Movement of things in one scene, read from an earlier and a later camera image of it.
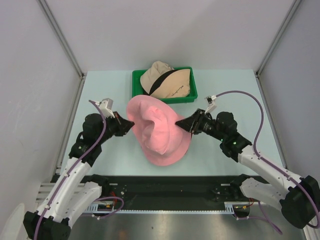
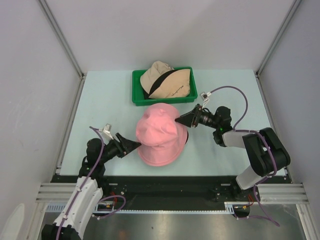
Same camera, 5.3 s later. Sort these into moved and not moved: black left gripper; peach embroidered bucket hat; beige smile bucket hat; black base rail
Moved: black left gripper
Not moved: beige smile bucket hat; peach embroidered bucket hat; black base rail
